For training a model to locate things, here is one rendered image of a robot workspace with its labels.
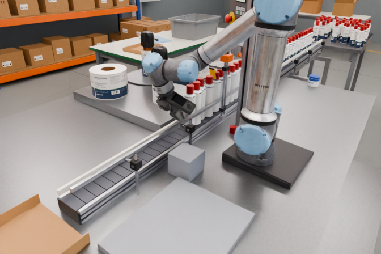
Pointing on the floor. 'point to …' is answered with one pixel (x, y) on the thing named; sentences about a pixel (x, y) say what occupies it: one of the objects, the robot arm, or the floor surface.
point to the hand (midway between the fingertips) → (183, 119)
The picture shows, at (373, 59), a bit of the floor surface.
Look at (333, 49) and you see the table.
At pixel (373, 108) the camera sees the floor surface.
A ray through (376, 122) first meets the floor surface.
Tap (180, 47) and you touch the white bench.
